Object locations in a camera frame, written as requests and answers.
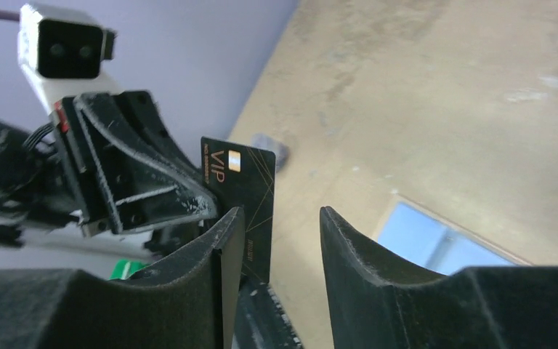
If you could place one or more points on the black VIP credit card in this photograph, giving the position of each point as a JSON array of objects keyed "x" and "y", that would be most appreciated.
[{"x": 244, "y": 176}]

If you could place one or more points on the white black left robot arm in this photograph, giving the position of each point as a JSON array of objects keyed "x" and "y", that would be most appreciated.
[{"x": 23, "y": 156}]

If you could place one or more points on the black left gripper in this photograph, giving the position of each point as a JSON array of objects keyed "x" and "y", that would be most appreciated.
[{"x": 117, "y": 165}]

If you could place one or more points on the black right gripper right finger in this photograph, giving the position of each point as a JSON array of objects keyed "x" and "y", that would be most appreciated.
[{"x": 377, "y": 299}]

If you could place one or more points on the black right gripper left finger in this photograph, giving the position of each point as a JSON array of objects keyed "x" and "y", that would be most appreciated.
[{"x": 185, "y": 300}]

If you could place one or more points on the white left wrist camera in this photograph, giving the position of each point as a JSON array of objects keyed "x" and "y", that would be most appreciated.
[{"x": 60, "y": 52}]

